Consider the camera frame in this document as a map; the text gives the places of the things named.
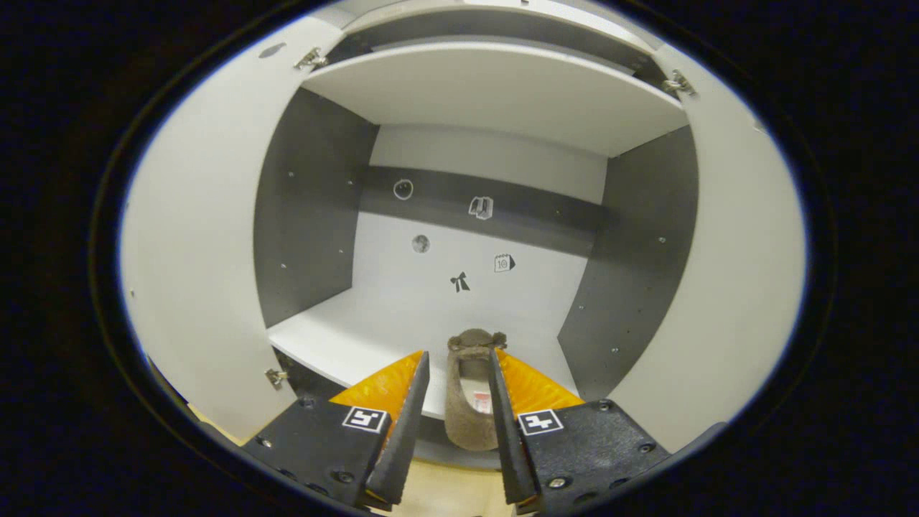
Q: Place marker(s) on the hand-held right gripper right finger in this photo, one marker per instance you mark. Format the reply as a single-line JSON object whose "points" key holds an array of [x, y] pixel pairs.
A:
{"points": [[502, 431]]}

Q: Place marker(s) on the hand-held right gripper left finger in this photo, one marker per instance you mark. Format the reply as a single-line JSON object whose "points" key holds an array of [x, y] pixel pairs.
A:
{"points": [[409, 431]]}

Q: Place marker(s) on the brown fuzzy shoe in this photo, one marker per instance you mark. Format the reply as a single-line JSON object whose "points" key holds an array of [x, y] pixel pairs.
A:
{"points": [[463, 416]]}

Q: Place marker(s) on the white cabinet door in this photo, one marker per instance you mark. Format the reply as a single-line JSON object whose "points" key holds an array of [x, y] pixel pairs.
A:
{"points": [[194, 251], [732, 287]]}

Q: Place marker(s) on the white shoe cabinet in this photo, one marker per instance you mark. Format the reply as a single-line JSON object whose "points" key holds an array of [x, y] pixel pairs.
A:
{"points": [[467, 100]]}

